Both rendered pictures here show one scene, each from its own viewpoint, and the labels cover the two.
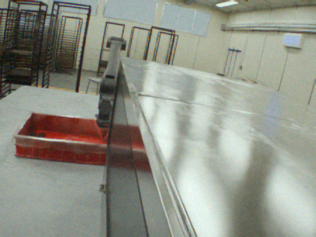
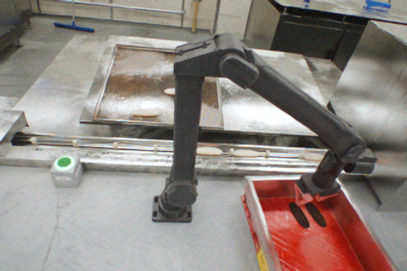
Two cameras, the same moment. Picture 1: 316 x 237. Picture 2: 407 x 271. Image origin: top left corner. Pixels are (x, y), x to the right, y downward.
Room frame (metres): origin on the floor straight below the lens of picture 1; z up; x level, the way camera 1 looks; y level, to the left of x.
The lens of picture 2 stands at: (1.34, 0.76, 1.53)
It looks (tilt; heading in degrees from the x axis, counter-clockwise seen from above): 40 degrees down; 274
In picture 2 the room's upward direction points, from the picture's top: 9 degrees clockwise
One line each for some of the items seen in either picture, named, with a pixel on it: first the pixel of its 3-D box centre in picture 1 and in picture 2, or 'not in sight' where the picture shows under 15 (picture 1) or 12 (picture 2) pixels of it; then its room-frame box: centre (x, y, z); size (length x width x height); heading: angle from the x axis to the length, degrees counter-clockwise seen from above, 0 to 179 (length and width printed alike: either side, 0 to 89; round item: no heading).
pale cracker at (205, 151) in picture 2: not in sight; (208, 151); (1.35, 0.05, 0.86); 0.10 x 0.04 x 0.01; 13
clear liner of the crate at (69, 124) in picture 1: (69, 136); (319, 253); (1.00, 0.37, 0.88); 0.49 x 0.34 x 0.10; 107
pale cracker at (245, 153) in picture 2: not in sight; (245, 153); (1.22, 0.02, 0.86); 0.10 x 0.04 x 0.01; 13
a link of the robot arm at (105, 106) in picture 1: (108, 96); (353, 152); (0.98, 0.21, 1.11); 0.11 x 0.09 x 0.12; 12
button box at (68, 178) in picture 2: not in sight; (68, 174); (1.78, 0.28, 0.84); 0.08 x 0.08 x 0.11; 13
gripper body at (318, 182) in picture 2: (104, 114); (324, 177); (1.02, 0.22, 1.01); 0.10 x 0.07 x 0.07; 28
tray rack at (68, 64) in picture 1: (68, 45); not in sight; (7.20, 3.07, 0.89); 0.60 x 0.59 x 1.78; 102
